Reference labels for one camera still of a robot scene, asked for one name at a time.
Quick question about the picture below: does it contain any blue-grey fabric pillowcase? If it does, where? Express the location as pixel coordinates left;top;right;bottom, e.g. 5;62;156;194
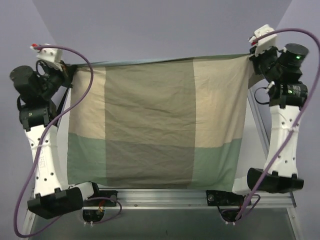
67;55;258;192

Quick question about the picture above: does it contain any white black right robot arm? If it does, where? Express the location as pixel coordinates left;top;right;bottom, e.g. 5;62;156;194
221;43;309;205

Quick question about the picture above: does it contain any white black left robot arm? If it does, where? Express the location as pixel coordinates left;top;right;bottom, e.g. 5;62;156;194
9;60;101;220

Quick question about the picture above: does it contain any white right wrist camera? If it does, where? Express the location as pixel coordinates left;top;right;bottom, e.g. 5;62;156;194
248;24;277;57

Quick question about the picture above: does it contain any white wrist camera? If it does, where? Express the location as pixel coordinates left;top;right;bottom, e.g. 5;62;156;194
248;24;277;57
30;43;63;72

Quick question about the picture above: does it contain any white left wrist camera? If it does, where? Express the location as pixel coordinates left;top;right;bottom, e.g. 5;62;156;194
30;43;63;72

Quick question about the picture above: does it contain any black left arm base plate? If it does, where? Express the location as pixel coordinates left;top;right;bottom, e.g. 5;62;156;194
83;190;118;207

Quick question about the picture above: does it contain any aluminium front frame rail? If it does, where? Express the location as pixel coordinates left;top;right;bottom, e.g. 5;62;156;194
26;186;297;210

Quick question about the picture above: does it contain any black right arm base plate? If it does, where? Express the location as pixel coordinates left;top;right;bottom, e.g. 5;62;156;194
206;190;245;207

